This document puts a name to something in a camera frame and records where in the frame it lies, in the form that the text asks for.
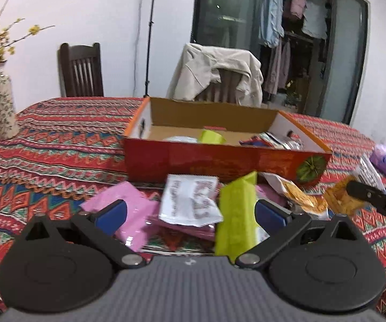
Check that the dark wooden chair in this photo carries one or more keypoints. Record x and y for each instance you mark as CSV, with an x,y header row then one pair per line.
x,y
80,73

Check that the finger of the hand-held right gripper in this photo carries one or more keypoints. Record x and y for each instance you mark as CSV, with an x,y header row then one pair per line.
x,y
364,191

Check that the red orange cardboard box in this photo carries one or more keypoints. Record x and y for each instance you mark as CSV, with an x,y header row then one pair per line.
x,y
213,161

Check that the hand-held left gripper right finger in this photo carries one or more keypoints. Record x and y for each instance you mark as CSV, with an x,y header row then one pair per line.
x,y
272,216

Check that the magenta snack packet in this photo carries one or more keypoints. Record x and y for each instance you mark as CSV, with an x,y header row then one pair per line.
x,y
186,229

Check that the black tripod stand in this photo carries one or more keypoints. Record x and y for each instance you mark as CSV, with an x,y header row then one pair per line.
x,y
150,40

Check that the pink hanging garment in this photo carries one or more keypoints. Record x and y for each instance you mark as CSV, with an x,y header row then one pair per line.
x,y
298,1

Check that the floral ceramic vase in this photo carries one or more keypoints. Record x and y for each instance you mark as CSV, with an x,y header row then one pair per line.
x,y
1,107

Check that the beige jacket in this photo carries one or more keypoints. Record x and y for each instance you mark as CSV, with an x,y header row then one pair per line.
x,y
196,70

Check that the light blue hanging shirt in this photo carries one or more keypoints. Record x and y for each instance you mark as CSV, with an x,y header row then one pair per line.
x,y
272,13

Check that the wooden chair under jacket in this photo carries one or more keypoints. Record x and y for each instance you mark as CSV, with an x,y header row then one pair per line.
x,y
226,87

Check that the pink snack packet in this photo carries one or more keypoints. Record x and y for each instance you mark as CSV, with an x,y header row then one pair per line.
x,y
139,214

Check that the mauve hanging garments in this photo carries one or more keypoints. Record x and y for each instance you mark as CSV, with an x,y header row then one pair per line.
x,y
277,67

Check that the white hanging top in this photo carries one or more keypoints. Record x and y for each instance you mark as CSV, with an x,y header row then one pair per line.
x,y
313,20

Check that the yellow snack packet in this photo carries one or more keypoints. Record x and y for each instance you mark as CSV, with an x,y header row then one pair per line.
x,y
300,198

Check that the lime green snack packet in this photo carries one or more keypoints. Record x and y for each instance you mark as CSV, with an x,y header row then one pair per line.
x,y
211,137
233,214

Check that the black-framed sliding glass door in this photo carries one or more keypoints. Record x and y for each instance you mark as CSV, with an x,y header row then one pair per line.
x,y
226,13

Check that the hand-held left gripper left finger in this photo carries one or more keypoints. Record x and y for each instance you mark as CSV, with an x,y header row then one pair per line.
x,y
110,218

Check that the red clear-window snack packet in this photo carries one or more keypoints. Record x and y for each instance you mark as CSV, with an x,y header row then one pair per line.
x,y
253,142

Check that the white snack packet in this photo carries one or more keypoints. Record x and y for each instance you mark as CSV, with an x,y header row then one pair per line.
x,y
186,201
179,139

